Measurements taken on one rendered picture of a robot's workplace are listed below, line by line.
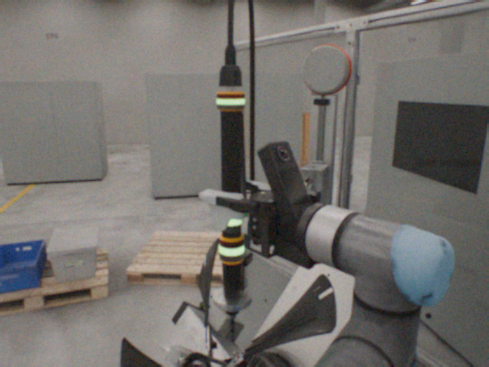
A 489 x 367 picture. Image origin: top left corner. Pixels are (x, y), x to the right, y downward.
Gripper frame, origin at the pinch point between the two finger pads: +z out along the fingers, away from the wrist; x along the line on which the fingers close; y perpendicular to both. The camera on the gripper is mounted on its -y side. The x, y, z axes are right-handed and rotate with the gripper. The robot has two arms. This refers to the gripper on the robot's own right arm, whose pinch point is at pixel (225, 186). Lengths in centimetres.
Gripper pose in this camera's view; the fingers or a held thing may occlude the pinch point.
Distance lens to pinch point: 62.2
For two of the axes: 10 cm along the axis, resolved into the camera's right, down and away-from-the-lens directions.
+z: -6.6, -1.8, 7.3
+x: 7.5, -1.6, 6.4
